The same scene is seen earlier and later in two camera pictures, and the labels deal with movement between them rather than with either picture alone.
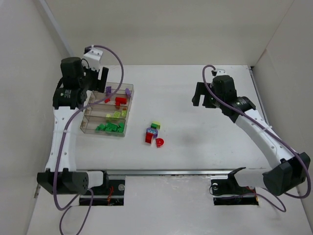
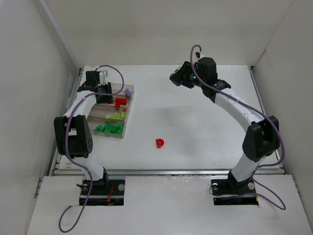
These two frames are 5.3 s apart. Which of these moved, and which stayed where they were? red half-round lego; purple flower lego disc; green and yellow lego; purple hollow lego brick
Moved: purple flower lego disc; green and yellow lego
Stayed: purple hollow lego brick; red half-round lego
